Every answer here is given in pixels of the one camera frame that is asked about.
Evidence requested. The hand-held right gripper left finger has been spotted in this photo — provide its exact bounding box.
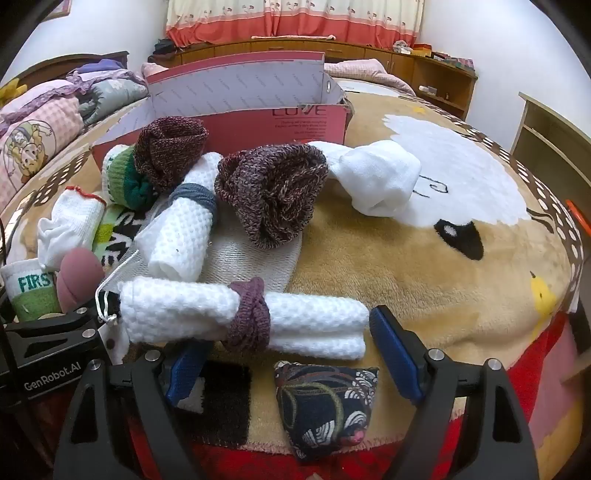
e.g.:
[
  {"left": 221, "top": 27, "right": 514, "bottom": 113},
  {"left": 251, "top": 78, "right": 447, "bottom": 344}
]
[{"left": 53, "top": 340, "right": 213, "bottom": 480}]

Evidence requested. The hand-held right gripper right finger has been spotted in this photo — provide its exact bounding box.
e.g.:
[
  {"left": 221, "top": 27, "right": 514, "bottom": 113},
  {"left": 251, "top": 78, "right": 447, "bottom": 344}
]
[{"left": 368, "top": 305, "right": 541, "bottom": 480}]

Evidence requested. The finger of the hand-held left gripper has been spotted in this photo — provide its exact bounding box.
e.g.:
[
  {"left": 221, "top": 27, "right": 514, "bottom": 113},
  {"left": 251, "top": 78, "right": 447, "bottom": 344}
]
[{"left": 4, "top": 286, "right": 122, "bottom": 344}]

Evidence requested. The pink sock ball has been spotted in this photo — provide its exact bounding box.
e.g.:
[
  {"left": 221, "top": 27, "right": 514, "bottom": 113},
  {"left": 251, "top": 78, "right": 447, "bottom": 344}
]
[{"left": 56, "top": 247, "right": 106, "bottom": 313}]

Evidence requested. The light green lettered sock roll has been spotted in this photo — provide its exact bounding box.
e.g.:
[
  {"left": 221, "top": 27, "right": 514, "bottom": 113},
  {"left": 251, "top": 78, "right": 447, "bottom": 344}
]
[{"left": 0, "top": 258, "right": 63, "bottom": 322}]

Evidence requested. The white towel roll maroon band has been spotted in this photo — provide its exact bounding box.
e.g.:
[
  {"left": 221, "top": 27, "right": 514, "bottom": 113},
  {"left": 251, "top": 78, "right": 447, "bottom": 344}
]
[{"left": 117, "top": 277, "right": 370, "bottom": 361}]

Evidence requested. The white sock roll red trim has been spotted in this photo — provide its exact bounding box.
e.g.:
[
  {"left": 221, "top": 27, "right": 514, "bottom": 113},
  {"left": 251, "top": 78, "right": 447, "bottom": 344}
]
[{"left": 37, "top": 186, "right": 107, "bottom": 271}]

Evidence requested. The white mesh drawstring bag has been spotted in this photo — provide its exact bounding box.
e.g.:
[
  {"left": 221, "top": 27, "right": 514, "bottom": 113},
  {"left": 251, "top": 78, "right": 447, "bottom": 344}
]
[{"left": 95, "top": 198, "right": 304, "bottom": 324}]

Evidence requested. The white sock roll green cuff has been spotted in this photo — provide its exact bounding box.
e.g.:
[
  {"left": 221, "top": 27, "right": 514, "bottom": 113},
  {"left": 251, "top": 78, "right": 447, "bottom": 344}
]
[{"left": 102, "top": 144, "right": 158, "bottom": 210}]

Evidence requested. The plain white sock roll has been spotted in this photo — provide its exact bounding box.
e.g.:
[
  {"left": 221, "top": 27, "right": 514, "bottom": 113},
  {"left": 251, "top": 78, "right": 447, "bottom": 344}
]
[{"left": 311, "top": 140, "right": 423, "bottom": 217}]

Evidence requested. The maroon knitted sock roll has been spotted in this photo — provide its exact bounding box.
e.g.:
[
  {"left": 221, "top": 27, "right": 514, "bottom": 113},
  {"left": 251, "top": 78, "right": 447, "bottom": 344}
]
[
  {"left": 134, "top": 117, "right": 209, "bottom": 195},
  {"left": 215, "top": 143, "right": 328, "bottom": 250}
]

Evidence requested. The pink cardboard box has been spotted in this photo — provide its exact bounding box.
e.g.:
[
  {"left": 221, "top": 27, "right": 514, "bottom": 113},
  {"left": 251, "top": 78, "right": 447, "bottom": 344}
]
[{"left": 90, "top": 52, "right": 354, "bottom": 160}]

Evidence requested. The dark patterned fabric pouch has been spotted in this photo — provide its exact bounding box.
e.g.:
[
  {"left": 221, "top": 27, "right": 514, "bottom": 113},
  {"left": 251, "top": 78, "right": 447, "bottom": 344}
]
[{"left": 273, "top": 361, "right": 380, "bottom": 462}]

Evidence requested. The green checkered printed cloth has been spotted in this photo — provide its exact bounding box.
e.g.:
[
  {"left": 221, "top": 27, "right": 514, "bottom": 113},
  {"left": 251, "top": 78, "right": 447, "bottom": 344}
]
[{"left": 91, "top": 203, "right": 160, "bottom": 280}]

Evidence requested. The white towel roll grey-blue band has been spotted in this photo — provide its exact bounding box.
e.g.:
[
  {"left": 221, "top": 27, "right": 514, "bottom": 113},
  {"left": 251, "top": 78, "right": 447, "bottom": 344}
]
[{"left": 134, "top": 152, "right": 223, "bottom": 281}]

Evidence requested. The pink cartoon pillow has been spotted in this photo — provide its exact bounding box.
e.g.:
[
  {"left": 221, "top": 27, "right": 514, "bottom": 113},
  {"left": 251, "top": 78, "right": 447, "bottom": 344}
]
[{"left": 0, "top": 79, "right": 90, "bottom": 208}]

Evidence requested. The grey-blue folded quilt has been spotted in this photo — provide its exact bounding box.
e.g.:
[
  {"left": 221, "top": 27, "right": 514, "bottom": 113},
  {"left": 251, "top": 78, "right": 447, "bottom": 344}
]
[{"left": 76, "top": 76, "right": 149, "bottom": 125}]

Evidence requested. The orange plastic object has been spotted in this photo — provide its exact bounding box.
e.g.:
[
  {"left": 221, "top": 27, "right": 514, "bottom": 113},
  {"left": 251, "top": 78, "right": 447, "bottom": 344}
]
[{"left": 564, "top": 198, "right": 591, "bottom": 237}]

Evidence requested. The yellow cloth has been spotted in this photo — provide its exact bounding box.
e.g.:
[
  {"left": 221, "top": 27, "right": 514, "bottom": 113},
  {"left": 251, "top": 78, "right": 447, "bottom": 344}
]
[{"left": 0, "top": 78, "right": 29, "bottom": 104}]

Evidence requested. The purple cloth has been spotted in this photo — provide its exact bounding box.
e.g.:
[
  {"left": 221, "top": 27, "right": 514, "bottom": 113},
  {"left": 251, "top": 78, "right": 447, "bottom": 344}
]
[{"left": 67, "top": 59, "right": 132, "bottom": 84}]

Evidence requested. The dark wooden headboard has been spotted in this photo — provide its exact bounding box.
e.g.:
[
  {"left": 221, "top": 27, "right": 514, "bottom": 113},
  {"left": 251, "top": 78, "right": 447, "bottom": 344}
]
[{"left": 0, "top": 51, "right": 130, "bottom": 90}]

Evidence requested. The pale wooden shelf unit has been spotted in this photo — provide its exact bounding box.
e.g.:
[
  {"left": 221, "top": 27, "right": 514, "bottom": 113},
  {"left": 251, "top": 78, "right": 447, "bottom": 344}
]
[{"left": 510, "top": 91, "right": 591, "bottom": 204}]

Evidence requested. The cream and red curtain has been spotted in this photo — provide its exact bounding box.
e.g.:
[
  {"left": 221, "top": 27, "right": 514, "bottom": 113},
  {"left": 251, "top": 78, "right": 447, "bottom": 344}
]
[{"left": 165, "top": 0, "right": 424, "bottom": 49}]

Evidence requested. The wall picture frame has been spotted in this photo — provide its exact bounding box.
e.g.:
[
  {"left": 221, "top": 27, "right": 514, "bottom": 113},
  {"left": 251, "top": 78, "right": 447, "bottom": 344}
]
[{"left": 25, "top": 0, "right": 73, "bottom": 20}]

